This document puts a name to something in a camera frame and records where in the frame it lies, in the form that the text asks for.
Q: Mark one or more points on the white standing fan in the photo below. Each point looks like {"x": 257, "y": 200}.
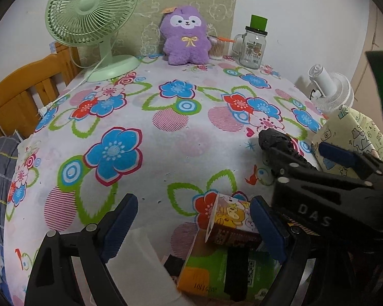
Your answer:
{"x": 329, "y": 91}

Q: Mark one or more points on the green tissue pack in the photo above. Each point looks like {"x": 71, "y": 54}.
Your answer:
{"x": 226, "y": 274}

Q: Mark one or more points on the glass jar green lid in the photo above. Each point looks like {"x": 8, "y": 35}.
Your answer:
{"x": 249, "y": 48}

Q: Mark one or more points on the purple plush toy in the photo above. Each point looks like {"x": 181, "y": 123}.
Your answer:
{"x": 185, "y": 36}

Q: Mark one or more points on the small cotton swab jar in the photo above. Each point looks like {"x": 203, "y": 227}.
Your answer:
{"x": 219, "y": 47}

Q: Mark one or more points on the cartoon tissue pack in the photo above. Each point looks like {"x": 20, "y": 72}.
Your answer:
{"x": 231, "y": 225}

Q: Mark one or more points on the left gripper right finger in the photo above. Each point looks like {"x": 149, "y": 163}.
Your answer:
{"x": 285, "y": 244}

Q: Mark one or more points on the white roll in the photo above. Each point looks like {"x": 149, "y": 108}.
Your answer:
{"x": 140, "y": 276}

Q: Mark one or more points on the beige door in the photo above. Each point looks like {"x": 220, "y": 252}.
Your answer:
{"x": 365, "y": 92}

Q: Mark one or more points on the floral tablecloth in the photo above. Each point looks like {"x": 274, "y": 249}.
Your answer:
{"x": 173, "y": 136}

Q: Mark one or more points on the wooden chair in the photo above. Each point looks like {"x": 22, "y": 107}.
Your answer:
{"x": 18, "y": 110}

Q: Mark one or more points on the green desk fan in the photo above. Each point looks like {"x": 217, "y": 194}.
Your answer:
{"x": 76, "y": 23}

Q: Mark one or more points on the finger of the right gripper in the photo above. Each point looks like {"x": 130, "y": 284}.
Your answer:
{"x": 364, "y": 164}
{"x": 288, "y": 164}

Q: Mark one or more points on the yellow cartoon storage box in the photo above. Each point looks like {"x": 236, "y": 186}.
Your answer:
{"x": 351, "y": 130}

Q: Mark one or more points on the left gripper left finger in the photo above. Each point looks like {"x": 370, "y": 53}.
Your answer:
{"x": 53, "y": 280}

